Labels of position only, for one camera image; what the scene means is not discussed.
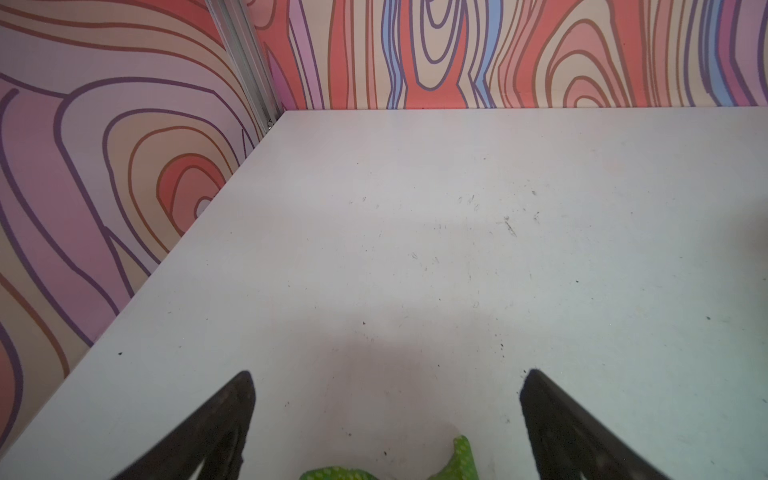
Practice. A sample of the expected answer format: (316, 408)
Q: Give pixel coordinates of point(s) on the aluminium corner frame post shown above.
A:
(234, 25)

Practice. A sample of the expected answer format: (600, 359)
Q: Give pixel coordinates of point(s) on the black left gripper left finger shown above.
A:
(209, 443)

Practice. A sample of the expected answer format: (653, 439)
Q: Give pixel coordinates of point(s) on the green snack packet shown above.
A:
(460, 466)

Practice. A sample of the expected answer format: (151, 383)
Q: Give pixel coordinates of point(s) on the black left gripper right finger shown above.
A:
(568, 442)

